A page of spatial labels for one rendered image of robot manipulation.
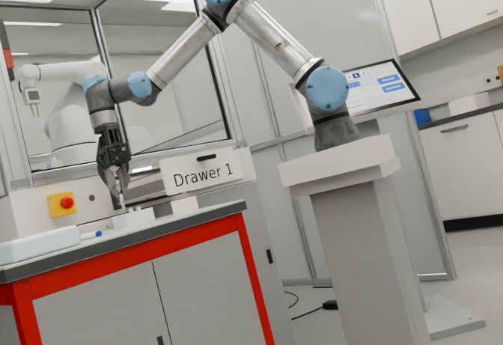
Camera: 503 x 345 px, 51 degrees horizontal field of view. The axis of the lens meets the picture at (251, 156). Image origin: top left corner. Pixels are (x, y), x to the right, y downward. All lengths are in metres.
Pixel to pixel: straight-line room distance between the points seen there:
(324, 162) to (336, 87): 0.21
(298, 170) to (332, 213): 0.17
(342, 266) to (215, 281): 0.44
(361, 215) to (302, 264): 2.25
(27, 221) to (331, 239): 0.92
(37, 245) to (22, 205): 0.61
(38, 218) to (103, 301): 0.64
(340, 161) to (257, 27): 0.44
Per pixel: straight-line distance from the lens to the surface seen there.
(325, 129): 1.60
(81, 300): 1.15
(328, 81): 1.47
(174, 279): 1.26
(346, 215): 1.57
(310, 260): 3.70
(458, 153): 4.40
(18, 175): 1.76
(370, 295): 1.61
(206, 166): 1.68
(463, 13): 4.72
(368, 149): 1.46
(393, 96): 2.43
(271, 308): 2.28
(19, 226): 1.74
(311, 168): 1.51
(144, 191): 1.72
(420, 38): 4.87
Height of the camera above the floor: 0.81
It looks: 2 degrees up
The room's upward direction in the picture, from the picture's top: 14 degrees counter-clockwise
